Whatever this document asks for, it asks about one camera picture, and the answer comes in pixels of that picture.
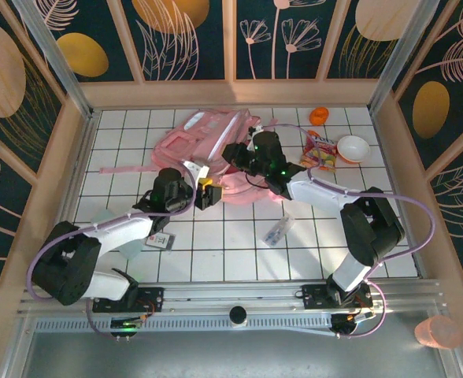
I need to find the pink backpack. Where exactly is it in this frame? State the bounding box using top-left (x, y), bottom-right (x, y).
top-left (99, 108), bottom-right (280, 206)

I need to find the card pack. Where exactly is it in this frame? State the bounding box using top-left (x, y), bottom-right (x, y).
top-left (145, 232), bottom-right (176, 251)

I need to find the clear pen packet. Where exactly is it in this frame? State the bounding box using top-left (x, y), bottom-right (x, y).
top-left (263, 214), bottom-right (295, 248)

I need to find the fruit snack bag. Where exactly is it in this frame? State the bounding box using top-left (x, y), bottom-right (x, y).
top-left (300, 132), bottom-right (339, 173)

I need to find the orange plastic toy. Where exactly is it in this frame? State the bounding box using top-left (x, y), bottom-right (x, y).
top-left (309, 106), bottom-right (330, 126)

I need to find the white and orange bowl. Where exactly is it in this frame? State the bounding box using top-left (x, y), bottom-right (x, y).
top-left (336, 135), bottom-right (372, 165)

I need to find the black round knob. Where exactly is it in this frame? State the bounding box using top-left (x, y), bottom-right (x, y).
top-left (228, 305), bottom-right (248, 327)

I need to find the left controller board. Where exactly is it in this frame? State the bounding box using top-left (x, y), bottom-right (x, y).
top-left (110, 319), bottom-right (143, 336)

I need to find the controller board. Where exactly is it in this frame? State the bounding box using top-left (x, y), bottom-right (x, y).
top-left (331, 313), bottom-right (375, 336)
top-left (110, 319), bottom-right (143, 336)

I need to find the right controller board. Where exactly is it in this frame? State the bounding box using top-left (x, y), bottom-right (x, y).
top-left (331, 313), bottom-right (375, 336)

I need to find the translucent pink cup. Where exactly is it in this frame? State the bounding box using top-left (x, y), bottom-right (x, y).
top-left (414, 314), bottom-right (463, 350)

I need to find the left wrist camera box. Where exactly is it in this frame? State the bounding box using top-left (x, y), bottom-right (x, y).
top-left (183, 158), bottom-right (211, 180)

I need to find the aluminium rail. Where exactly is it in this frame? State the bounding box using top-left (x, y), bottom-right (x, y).
top-left (17, 278), bottom-right (452, 316)

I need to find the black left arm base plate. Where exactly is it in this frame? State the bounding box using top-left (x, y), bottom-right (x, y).
top-left (92, 286), bottom-right (165, 314)

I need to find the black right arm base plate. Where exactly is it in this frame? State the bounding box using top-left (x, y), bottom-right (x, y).
top-left (302, 283), bottom-right (375, 311)

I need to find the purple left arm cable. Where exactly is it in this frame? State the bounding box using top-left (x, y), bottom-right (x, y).
top-left (25, 158), bottom-right (201, 340)

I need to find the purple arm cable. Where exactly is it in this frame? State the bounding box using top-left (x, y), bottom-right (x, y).
top-left (270, 124), bottom-right (438, 340)
top-left (25, 158), bottom-right (201, 340)

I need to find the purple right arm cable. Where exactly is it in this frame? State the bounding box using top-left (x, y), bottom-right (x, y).
top-left (270, 124), bottom-right (438, 340)

